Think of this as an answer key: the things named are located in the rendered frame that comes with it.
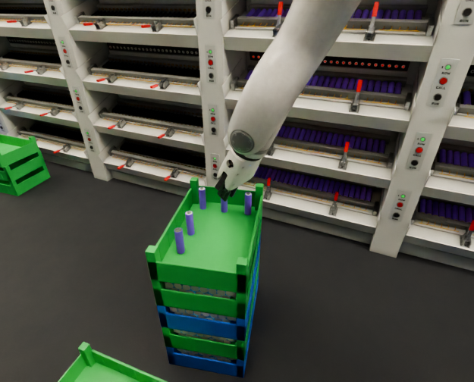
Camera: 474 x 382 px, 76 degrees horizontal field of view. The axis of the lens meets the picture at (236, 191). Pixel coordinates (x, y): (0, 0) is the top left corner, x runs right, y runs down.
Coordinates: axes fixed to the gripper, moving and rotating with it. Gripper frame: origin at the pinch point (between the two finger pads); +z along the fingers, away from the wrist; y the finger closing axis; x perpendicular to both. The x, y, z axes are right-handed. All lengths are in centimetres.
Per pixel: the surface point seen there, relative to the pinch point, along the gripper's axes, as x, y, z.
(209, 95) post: 37.7, 30.3, 3.8
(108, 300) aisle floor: 8, -27, 47
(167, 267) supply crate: -7.6, -25.5, -0.4
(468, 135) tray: -34, 54, -27
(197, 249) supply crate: -6.9, -15.4, 4.5
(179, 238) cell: -3.5, -18.9, 0.8
